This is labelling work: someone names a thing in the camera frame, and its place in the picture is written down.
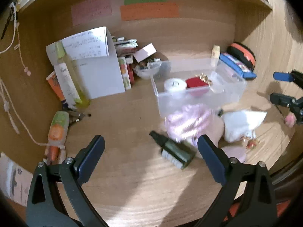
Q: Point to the black orange zip case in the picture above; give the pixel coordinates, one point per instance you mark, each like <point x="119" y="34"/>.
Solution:
<point x="243" y="54"/>

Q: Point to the orange green tube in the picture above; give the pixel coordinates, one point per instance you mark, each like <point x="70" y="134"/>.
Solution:
<point x="57" y="136"/>

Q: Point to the dark green spray bottle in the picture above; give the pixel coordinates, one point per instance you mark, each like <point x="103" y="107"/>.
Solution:
<point x="178" y="154"/>

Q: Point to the red jewelry box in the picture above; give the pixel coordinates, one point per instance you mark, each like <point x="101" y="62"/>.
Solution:
<point x="197" y="81"/>

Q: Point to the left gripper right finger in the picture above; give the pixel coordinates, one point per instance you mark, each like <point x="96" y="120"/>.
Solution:
<point x="247" y="196"/>

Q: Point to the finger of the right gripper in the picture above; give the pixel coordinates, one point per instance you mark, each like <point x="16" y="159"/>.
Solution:
<point x="293" y="76"/>
<point x="294" y="105"/>

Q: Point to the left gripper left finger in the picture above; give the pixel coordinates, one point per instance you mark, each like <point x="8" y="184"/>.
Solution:
<point x="45" y="206"/>

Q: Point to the pink paper note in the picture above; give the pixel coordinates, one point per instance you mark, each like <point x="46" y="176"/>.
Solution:
<point x="89" y="10"/>

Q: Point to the orange packet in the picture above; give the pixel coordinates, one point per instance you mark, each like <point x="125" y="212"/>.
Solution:
<point x="55" y="86"/>

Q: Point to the orange paper strip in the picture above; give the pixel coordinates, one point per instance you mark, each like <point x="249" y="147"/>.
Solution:
<point x="142" y="11"/>

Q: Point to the pink striped pouch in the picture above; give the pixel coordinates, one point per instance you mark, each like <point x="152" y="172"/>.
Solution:
<point x="189" y="123"/>

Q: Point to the white paper file stand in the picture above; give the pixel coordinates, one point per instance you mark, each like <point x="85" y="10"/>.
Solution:
<point x="94" y="59"/>

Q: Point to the clear plastic storage bin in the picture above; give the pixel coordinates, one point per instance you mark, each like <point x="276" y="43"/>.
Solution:
<point x="226" y="86"/>

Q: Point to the white tape roll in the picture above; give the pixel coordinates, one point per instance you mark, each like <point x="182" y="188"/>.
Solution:
<point x="174" y="85"/>

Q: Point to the white towel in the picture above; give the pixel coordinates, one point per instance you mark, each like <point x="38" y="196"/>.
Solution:
<point x="241" y="124"/>

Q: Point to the clear glass bowl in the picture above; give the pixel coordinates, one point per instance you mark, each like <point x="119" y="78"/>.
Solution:
<point x="151" y="70"/>

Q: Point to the cream tube bottle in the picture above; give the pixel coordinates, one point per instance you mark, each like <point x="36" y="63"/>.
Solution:
<point x="215" y="55"/>

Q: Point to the tall yellow-green bottle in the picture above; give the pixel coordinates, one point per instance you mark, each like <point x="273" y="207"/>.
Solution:
<point x="70" y="77"/>

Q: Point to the blue patchwork pouch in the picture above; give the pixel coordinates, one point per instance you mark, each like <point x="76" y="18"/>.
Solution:
<point x="240" y="68"/>

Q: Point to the stack of books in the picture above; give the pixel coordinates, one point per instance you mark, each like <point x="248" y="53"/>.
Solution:
<point x="125" y="48"/>

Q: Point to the white box with print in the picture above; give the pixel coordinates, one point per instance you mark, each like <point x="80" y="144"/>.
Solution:
<point x="15" y="180"/>

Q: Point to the small pink white box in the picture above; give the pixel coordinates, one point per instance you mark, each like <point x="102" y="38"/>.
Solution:
<point x="144" y="52"/>

